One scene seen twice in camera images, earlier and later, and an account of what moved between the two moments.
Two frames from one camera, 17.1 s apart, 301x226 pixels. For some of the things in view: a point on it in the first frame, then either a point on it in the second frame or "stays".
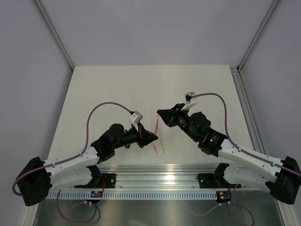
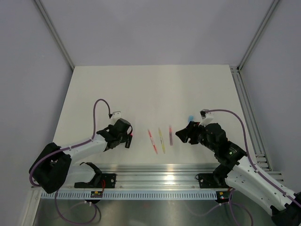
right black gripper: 170,116 to 191,132
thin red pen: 155,148 stays
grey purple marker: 156,127 to 170,135
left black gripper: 143,138 to 124,137
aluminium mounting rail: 160,176 stays
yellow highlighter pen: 162,144 stays
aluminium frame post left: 55,33 stays
